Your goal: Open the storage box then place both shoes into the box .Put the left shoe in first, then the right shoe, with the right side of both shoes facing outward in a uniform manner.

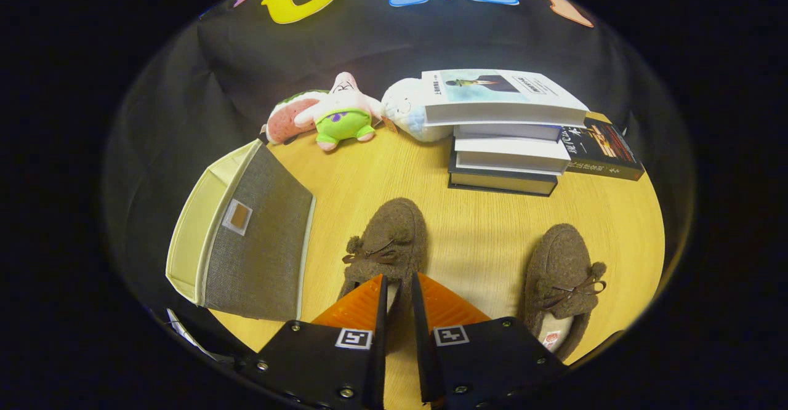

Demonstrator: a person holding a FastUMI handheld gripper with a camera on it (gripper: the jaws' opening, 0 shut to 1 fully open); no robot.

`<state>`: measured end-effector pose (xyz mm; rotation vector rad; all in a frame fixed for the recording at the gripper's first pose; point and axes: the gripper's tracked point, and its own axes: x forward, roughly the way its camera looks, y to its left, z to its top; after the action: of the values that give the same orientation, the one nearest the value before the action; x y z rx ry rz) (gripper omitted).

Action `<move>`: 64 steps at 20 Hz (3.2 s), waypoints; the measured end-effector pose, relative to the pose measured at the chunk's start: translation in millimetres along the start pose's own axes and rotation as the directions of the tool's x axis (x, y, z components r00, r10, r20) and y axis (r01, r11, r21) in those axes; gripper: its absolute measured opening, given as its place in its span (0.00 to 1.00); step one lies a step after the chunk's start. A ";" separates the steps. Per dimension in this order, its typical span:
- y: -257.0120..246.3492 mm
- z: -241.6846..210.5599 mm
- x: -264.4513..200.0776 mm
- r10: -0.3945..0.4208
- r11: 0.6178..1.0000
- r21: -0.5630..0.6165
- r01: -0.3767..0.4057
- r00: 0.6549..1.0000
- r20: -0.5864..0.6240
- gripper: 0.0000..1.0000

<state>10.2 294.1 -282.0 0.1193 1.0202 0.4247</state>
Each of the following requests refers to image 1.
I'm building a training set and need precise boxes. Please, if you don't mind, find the white picture-cover book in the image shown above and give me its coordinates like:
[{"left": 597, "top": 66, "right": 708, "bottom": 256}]
[{"left": 422, "top": 69, "right": 590, "bottom": 129}]

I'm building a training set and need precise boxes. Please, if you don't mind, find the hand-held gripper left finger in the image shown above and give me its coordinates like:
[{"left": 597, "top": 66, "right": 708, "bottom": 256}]
[{"left": 237, "top": 275, "right": 388, "bottom": 410}]

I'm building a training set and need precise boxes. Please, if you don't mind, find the pink starfish plush toy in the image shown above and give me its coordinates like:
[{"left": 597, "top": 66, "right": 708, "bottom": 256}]
[{"left": 294, "top": 71, "right": 385, "bottom": 152}]

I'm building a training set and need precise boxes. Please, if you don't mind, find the black book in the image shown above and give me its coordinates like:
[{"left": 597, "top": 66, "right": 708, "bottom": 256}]
[{"left": 561, "top": 116, "right": 645, "bottom": 181}]

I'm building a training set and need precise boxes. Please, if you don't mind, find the watermelon slice plush toy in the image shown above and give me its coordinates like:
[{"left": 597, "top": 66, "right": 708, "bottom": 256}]
[{"left": 262, "top": 90, "right": 330, "bottom": 146}]

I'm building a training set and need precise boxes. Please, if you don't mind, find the printed paper leaflet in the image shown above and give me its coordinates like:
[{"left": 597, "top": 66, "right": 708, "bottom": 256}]
[{"left": 166, "top": 308, "right": 217, "bottom": 361}]

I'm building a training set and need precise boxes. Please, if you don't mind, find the grey fabric storage box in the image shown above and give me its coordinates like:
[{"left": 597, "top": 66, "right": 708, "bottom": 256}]
[{"left": 165, "top": 139, "right": 316, "bottom": 323}]

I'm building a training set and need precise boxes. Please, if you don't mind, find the brown fuzzy shoe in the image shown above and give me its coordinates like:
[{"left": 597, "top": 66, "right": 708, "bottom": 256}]
[
  {"left": 337, "top": 198, "right": 428, "bottom": 352},
  {"left": 523, "top": 223, "right": 608, "bottom": 363}
]

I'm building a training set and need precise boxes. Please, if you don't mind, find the dark-covered thick book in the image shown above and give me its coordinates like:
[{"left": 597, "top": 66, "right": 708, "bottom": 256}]
[{"left": 448, "top": 151, "right": 559, "bottom": 197}]

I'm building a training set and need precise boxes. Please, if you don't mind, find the thick white book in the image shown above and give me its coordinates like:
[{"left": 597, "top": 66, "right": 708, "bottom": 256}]
[{"left": 454, "top": 136, "right": 572, "bottom": 174}]

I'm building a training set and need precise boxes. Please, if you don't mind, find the white sheep plush toy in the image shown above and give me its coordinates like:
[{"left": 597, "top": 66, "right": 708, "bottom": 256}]
[{"left": 380, "top": 78, "right": 456, "bottom": 143}]

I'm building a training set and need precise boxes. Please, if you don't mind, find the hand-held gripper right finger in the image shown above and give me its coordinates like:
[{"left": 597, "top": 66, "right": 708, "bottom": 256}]
[{"left": 411, "top": 273, "right": 567, "bottom": 409}]

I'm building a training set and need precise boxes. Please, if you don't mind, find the thin white book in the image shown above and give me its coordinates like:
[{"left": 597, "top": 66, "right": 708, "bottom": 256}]
[{"left": 454, "top": 124, "right": 562, "bottom": 142}]

